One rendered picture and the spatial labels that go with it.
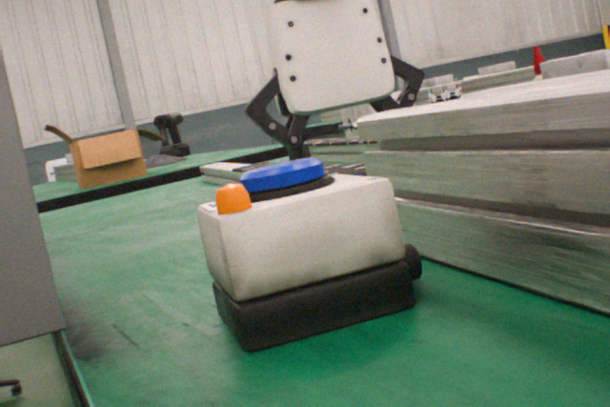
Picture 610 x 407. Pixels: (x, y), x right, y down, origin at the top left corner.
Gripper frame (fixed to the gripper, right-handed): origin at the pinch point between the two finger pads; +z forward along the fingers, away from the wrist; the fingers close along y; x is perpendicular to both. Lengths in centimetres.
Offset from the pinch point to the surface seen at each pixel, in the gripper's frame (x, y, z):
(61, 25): -1077, 31, -187
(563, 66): 13.8, -14.0, -4.9
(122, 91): -1070, -30, -82
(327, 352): 38.0, 14.1, 4.0
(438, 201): 27.5, 3.9, 0.8
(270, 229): 35.4, 14.9, -1.0
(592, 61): 17.6, -14.0, -4.9
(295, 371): 39.3, 15.8, 4.0
